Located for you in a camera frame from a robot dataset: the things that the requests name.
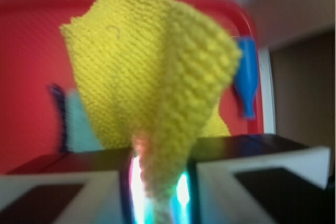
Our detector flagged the gripper white black left finger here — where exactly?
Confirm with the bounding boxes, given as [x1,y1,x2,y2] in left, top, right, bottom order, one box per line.
[1,148,134,223]

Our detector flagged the gripper white black right finger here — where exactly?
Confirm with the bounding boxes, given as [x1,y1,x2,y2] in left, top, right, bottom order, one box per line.
[187,134,331,223]

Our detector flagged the yellow knitted cloth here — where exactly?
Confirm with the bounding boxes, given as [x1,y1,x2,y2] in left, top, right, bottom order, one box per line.
[60,0,242,223]

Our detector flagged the light teal terry cloth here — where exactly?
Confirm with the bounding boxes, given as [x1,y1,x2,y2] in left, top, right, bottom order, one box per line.
[65,89,104,153]

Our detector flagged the blue plastic bottle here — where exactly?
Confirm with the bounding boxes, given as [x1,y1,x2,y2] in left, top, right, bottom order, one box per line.
[234,36,259,120]

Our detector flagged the red plastic tray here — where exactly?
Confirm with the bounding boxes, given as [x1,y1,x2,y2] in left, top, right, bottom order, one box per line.
[1,0,264,175]

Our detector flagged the brown cardboard panel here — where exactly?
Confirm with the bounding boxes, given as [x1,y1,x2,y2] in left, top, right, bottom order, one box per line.
[248,0,336,183]

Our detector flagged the navy blue thick rope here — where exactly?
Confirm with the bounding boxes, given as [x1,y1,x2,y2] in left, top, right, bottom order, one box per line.
[48,82,69,154]

